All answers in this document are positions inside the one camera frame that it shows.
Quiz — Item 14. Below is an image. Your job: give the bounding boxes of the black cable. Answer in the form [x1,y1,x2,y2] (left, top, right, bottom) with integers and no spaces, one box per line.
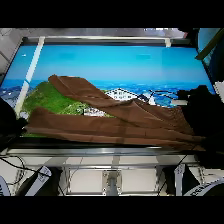
[0,156,37,175]

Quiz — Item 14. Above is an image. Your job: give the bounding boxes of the black garment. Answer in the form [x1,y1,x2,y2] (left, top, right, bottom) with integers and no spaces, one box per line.
[177,84,224,158]

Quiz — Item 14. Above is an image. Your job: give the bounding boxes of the brown pants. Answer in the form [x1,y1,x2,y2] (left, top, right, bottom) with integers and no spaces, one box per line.
[25,74,205,152]

